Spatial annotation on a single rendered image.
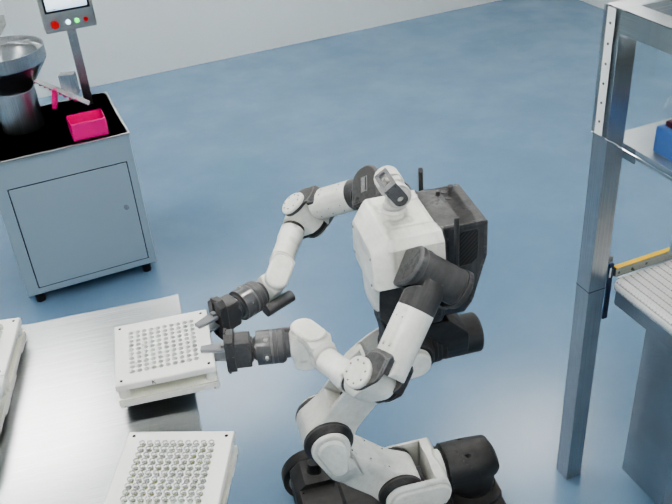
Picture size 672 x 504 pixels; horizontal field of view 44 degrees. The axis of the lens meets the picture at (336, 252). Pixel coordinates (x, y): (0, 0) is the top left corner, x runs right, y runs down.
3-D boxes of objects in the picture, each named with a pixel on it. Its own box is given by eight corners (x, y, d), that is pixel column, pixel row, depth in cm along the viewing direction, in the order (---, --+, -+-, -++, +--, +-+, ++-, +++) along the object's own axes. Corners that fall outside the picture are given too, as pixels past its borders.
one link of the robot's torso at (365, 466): (416, 452, 272) (322, 381, 247) (437, 499, 256) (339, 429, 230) (380, 481, 275) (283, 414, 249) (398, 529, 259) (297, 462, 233)
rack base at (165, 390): (209, 329, 230) (208, 322, 228) (220, 387, 210) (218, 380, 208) (119, 347, 226) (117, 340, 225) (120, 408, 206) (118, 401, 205)
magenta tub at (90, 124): (74, 143, 371) (69, 125, 366) (69, 133, 381) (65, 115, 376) (110, 135, 376) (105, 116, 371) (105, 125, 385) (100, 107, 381)
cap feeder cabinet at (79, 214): (31, 309, 399) (-17, 166, 357) (18, 252, 443) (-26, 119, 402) (160, 272, 418) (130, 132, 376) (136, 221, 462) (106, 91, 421)
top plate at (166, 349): (207, 314, 227) (205, 308, 226) (217, 372, 207) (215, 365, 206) (115, 332, 223) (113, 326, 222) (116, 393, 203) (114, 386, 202)
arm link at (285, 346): (275, 376, 212) (320, 372, 212) (271, 341, 207) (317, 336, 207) (274, 351, 222) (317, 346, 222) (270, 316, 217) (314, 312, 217)
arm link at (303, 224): (262, 251, 241) (282, 201, 252) (286, 272, 246) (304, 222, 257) (289, 242, 234) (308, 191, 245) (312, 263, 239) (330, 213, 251)
